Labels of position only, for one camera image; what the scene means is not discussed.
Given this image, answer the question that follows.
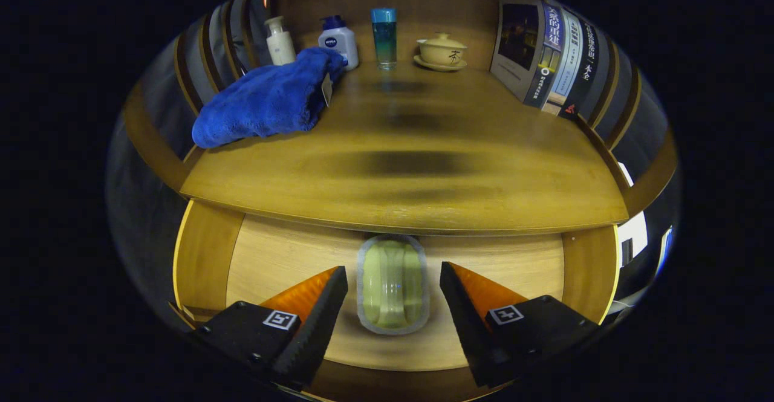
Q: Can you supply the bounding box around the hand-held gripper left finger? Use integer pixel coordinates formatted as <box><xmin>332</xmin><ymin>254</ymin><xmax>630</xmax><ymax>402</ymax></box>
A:
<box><xmin>192</xmin><ymin>265</ymin><xmax>350</xmax><ymax>391</ymax></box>

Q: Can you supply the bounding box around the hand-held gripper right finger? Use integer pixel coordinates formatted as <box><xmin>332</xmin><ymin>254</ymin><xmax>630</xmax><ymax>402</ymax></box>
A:
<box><xmin>439</xmin><ymin>261</ymin><xmax>600</xmax><ymax>389</ymax></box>

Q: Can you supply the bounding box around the wooden drawer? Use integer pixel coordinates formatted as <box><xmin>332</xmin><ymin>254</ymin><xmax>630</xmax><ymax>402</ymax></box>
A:
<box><xmin>169</xmin><ymin>199</ymin><xmax>623</xmax><ymax>402</ymax></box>

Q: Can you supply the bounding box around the pale green grey-rimmed container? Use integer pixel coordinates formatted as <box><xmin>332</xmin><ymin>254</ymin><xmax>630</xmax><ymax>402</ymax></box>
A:
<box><xmin>356</xmin><ymin>234</ymin><xmax>431</xmax><ymax>336</ymax></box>

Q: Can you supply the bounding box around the wooden countertop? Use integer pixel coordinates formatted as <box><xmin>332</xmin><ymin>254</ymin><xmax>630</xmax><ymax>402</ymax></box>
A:
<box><xmin>180</xmin><ymin>57</ymin><xmax>629</xmax><ymax>236</ymax></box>

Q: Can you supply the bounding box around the black backdrop cloth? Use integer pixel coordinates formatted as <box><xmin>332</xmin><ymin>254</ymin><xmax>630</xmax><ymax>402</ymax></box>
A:
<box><xmin>106</xmin><ymin>0</ymin><xmax>684</xmax><ymax>330</ymax></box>

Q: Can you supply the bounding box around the blue towel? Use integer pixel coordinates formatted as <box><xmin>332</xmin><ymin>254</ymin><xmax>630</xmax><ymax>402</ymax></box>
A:
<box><xmin>192</xmin><ymin>47</ymin><xmax>348</xmax><ymax>149</ymax></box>

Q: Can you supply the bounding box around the beige lidded tea cup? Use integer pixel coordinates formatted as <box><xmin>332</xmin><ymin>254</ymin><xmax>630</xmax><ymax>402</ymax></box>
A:
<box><xmin>414</xmin><ymin>33</ymin><xmax>469</xmax><ymax>73</ymax></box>

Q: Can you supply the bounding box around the white-spined book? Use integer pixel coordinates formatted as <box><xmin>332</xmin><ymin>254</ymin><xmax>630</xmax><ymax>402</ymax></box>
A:
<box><xmin>541</xmin><ymin>9</ymin><xmax>584</xmax><ymax>115</ymax></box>

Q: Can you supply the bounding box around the black book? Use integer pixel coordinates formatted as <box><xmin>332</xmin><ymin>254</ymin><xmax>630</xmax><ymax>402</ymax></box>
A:
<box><xmin>558</xmin><ymin>20</ymin><xmax>600</xmax><ymax>120</ymax></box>

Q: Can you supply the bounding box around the white pump bottle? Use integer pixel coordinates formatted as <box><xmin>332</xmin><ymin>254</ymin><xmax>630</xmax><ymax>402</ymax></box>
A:
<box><xmin>264</xmin><ymin>16</ymin><xmax>297</xmax><ymax>66</ymax></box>

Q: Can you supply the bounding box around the dark blue book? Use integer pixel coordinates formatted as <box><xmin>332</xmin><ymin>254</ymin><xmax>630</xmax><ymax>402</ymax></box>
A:
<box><xmin>490</xmin><ymin>0</ymin><xmax>566</xmax><ymax>109</ymax></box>

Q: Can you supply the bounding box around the white blue-capped lotion bottle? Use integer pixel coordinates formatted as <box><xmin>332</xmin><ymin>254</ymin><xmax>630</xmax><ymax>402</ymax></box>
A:
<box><xmin>318</xmin><ymin>15</ymin><xmax>360</xmax><ymax>71</ymax></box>

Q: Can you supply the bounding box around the teal glass bottle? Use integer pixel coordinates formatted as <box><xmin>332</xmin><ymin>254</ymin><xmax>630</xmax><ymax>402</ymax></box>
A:
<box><xmin>371</xmin><ymin>7</ymin><xmax>398</xmax><ymax>71</ymax></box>

